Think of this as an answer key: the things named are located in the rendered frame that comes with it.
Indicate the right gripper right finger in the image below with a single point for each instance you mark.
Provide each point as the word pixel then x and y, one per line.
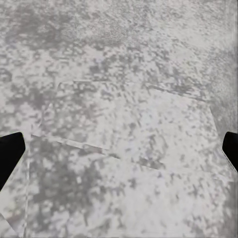
pixel 230 148

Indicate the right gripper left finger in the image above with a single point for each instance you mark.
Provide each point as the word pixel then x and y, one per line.
pixel 11 149

